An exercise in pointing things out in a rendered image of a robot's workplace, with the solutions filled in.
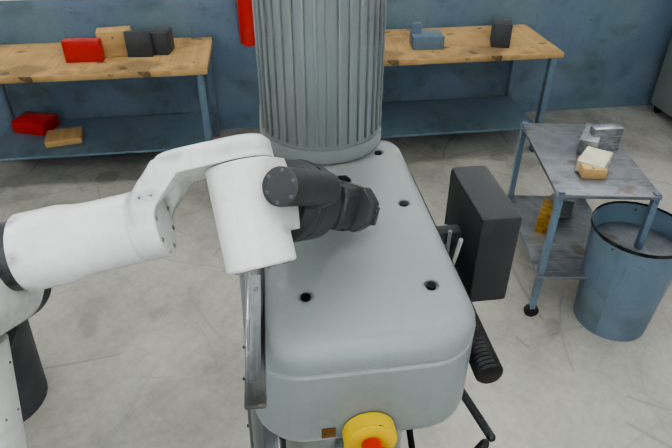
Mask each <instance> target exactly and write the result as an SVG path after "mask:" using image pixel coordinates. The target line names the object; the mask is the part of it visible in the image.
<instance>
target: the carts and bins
mask: <svg viewBox="0 0 672 448"><path fill-rule="evenodd" d="M520 126H521V130H520V135H519V140H518V145H517V150H516V156H515V161H514V166H513V171H512V176H511V181H510V186H509V191H508V195H507V196H508V198H509V199H510V200H511V202H512V203H513V205H514V206H515V208H516V209H517V210H518V212H519V213H520V215H521V217H522V221H521V226H520V230H519V232H520V235H521V237H522V240H523V243H524V245H525V248H526V251H527V253H528V256H529V259H530V261H531V264H532V267H533V269H534V272H535V275H536V277H535V281H534V285H533V289H532V293H531V297H530V301H529V304H527V305H525V306H524V308H523V311H524V314H525V315H526V316H529V317H533V316H536V315H537V314H538V312H539V309H538V307H537V305H536V304H537V300H538V296H539V292H540V289H541V285H542V281H543V279H568V280H579V283H578V288H577V293H576V297H575V302H574V308H573V309H574V314H575V316H576V318H577V320H578V321H579V322H580V323H581V325H583V326H584V327H585V328H586V329H587V330H589V331H590V332H592V333H594V334H595V335H598V336H600V337H602V338H605V339H608V340H612V341H619V342H623V341H632V340H635V339H637V338H639V337H641V336H642V335H643V333H644V332H645V330H646V328H647V326H648V324H649V322H650V321H651V319H652V317H653V315H654V313H655V311H656V309H657V308H658V306H659V304H660V302H661V300H662V298H663V296H664V295H665V293H666V291H667V289H668V287H669V285H670V283H671V282H672V214H670V213H669V212H667V211H664V210H662V209H660V208H658V205H659V202H660V200H662V198H663V197H662V194H661V193H660V192H658V191H657V189H656V188H655V187H654V186H653V184H652V183H651V182H650V181H649V179H648V178H647V177H646V176H645V174H644V173H643V172H642V170H641V169H640V168H639V167H638V165H637V164H636V163H635V162H634V160H633V159H632V158H631V157H630V155H629V154H628V153H627V152H626V150H625V149H624V148H623V147H622V145H621V144H620V141H621V137H622V134H623V131H624V128H623V127H622V126H621V125H620V124H605V123H600V124H591V123H586V124H549V123H528V122H522V123H521V125H520ZM526 137H527V139H528V141H529V143H530V145H531V147H532V149H533V151H534V153H535V155H536V157H537V159H538V161H539V163H540V165H541V167H542V169H543V170H544V172H545V174H546V176H547V178H548V180H549V182H550V184H551V186H552V188H553V190H554V192H555V193H552V196H524V195H514V192H515V187H516V182H517V177H518V172H519V168H520V163H521V158H522V153H523V148H524V143H525V138H526ZM586 199H625V200H650V202H649V205H648V204H643V203H639V202H631V201H613V202H607V203H604V204H602V205H600V206H598V207H597V208H595V210H594V211H592V209H591V208H590V206H589V204H588V203H587V201H586ZM594 212H595V213H594ZM11 354H12V360H13V366H14V372H15V378H16V384H17V389H18V395H19V401H20V407H21V413H22V419H23V422H24V421H26V420H27V419H29V418H30V417H31V416H32V415H33V414H34V413H35V412H36V411H37V410H38V409H39V407H40V406H41V405H42V403H43V401H44V399H45V397H46V395H47V390H48V386H47V380H46V377H45V374H44V370H43V367H42V364H41V360H40V357H39V354H38V350H37V347H36V344H35V341H34V337H33V334H32V331H31V327H30V324H29V321H28V319H27V320H25V321H24V322H22V324H21V326H20V328H19V330H18V332H17V336H16V339H15V342H14V345H13V348H12V350H11Z"/></svg>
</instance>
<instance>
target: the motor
mask: <svg viewBox="0 0 672 448"><path fill-rule="evenodd" d="M252 11H253V23H254V36H255V49H256V61H257V74H258V87H259V99H260V112H261V123H262V124H261V128H262V135H263V136H265V137H266V138H268V139H269V140H270V142H271V147H272V151H273V153H274V154H275V155H277V156H279V157H281V158H285V159H293V160H296V159H304V160H308V161H310V162H314V163H317V164H319V165H332V164H340V163H345V162H349V161H353V160H356V159H358V158H361V157H363V156H365V155H366V154H368V153H369V152H371V151H372V150H374V149H375V148H376V147H377V145H378V144H379V142H380V139H381V116H382V95H383V74H384V53H385V32H386V11H387V0H252Z"/></svg>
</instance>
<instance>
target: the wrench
mask: <svg viewBox="0 0 672 448"><path fill-rule="evenodd" d="M266 407H267V387H266V327H265V267H264V268H259V269H257V270H256V271H252V272H248V271H247V305H246V349H245V394H244V408H245V410H253V409H264V408H266Z"/></svg>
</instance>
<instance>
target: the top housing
mask: <svg viewBox="0 0 672 448"><path fill-rule="evenodd" d="M321 166H323V167H325V168H326V169H327V170H328V171H329V172H332V173H334V174H335V175H336V176H339V175H346V176H348V177H349V178H350V179H351V183H355V184H358V185H362V186H366V187H370V188H371V189H372V191H373V193H374V194H375V196H376V198H377V200H378V201H379V206H377V207H380V211H379V215H378V219H377V223H376V225H375V226H373V225H370V226H368V227H367V228H365V229H364V230H362V231H358V232H351V231H337V230H332V229H330V230H329V231H328V232H327V233H326V234H324V235H323V236H321V237H319V238H316V239H312V240H306V241H300V242H294V248H295V252H296V259H295V260H293V261H290V263H286V264H283V263H280V264H278V265H277V266H273V265H272V267H270V268H268V267H265V327H266V387H267V407H266V408H264V409H255V410H256V413H257V415H258V418H259V419H260V421H261V422H262V424H263V425H264V426H265V427H266V428H267V429H268V430H270V431H271V432H272V433H274V434H276V435H277V436H279V437H281V438H284V439H287V440H290V441H297V442H308V441H317V440H326V439H334V438H343V436H342V430H343V427H344V425H345V424H346V423H347V422H348V421H349V420H350V419H352V418H353V417H355V416H357V415H359V414H362V413H367V412H379V413H383V414H386V415H388V416H389V417H391V418H392V420H393V421H394V425H395V429H396V431H402V430H410V429H419V428H426V427H431V426H434V425H436V424H439V423H441V422H443V421H444V420H446V419H447V418H449V417H450V416H451V415H452V414H453V413H454V412H455V411H456V409H457V407H458V405H459V403H460V401H461V399H462V395H463V390H464V385H465V380H466V375H467V369H468V364H469V359H470V353H471V348H472V343H473V337H474V331H475V327H476V321H475V312H474V308H473V306H472V303H471V301H470V299H469V297H468V295H467V293H466V291H465V288H464V286H463V284H462V282H461V280H460V278H459V276H458V274H457V271H456V269H455V267H454V265H453V263H452V261H451V259H450V256H449V254H448V252H447V250H446V248H445V246H444V244H443V242H442V239H441V237H440V235H439V233H438V231H437V229H436V227H435V224H434V222H433V220H432V218H431V216H430V214H429V212H428V210H427V207H426V205H425V203H424V201H423V199H422V197H421V195H420V192H419V190H418V188H417V186H416V184H415V182H414V180H413V178H412V175H411V173H410V171H409V169H408V167H407V165H406V163H405V160H404V158H403V156H402V154H401V152H400V150H399V149H398V147H396V146H395V145H394V144H393V143H391V142H389V141H386V140H381V139H380V142H379V144H378V145H377V147H376V148H375V149H374V150H372V151H371V152H369V153H368V154H366V155H365V156H363V157H361V158H358V159H356V160H353V161H349V162H345V163H340V164H332V165H321ZM334 427H336V437H333V438H324V439H322V429H326V428H334Z"/></svg>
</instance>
